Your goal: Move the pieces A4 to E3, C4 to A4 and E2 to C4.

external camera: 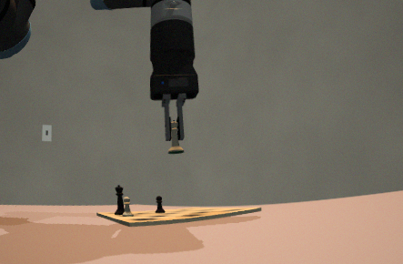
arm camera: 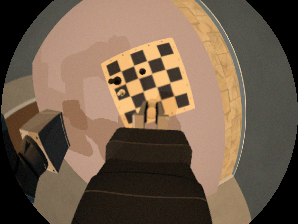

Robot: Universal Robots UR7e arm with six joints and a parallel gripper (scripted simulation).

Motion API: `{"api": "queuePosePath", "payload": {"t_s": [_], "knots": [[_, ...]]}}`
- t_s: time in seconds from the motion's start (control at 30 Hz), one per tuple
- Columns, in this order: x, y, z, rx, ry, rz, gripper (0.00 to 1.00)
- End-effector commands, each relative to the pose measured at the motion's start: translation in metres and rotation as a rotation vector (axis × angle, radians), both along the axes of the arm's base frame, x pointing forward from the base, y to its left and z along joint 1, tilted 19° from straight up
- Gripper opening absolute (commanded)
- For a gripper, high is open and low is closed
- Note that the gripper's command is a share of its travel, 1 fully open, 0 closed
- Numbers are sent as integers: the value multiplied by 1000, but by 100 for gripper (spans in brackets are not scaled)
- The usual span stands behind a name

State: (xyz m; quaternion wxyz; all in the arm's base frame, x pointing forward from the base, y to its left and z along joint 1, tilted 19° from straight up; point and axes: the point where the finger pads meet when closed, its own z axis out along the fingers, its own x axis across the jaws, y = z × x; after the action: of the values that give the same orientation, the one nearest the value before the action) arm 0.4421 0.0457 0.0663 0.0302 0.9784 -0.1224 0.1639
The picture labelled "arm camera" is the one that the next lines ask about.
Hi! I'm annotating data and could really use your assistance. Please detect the white queen chess piece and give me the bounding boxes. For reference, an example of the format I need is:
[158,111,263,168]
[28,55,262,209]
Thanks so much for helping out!
[147,98,158,119]

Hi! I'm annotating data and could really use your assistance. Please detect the black chess queen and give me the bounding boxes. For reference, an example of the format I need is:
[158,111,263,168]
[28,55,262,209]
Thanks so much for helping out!
[108,76,122,85]

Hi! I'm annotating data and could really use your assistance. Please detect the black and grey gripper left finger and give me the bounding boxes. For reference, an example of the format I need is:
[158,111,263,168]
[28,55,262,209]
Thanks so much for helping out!
[132,101,148,129]

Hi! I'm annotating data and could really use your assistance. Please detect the black pawn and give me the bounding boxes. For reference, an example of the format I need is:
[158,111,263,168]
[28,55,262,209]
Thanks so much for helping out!
[139,68,146,75]

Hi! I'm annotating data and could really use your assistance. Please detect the tan and dark brown chessboard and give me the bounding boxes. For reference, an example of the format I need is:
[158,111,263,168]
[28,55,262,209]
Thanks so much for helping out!
[101,38,195,128]

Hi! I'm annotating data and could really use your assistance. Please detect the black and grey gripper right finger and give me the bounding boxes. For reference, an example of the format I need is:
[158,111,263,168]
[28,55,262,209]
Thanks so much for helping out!
[155,102,170,130]

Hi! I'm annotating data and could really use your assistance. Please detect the white pawn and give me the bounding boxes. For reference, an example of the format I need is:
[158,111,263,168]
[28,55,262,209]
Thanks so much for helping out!
[117,89,125,96]

